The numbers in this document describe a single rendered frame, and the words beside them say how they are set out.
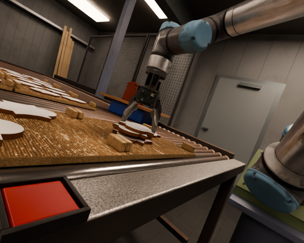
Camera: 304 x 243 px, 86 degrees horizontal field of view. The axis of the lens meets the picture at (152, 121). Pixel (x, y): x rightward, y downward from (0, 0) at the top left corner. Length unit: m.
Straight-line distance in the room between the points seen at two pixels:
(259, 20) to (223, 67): 3.30
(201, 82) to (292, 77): 1.50
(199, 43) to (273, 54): 3.34
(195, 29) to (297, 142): 0.32
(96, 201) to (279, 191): 0.37
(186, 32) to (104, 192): 0.40
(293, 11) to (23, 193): 0.53
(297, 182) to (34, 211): 0.44
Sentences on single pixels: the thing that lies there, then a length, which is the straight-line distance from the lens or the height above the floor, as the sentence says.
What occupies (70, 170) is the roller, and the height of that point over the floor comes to 0.92.
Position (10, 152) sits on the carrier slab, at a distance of 0.30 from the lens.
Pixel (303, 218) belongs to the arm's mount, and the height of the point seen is 0.91.
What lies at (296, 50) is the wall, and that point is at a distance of 3.79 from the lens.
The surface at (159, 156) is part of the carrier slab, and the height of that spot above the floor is 0.93.
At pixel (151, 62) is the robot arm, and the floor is 1.19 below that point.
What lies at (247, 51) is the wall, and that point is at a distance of 3.85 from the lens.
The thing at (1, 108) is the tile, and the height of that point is 0.95.
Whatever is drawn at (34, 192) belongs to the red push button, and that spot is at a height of 0.93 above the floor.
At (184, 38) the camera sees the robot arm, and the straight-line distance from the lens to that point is 0.47.
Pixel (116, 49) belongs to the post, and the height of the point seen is 1.66.
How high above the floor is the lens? 1.06
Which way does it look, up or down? 5 degrees down
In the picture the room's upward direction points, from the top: 20 degrees clockwise
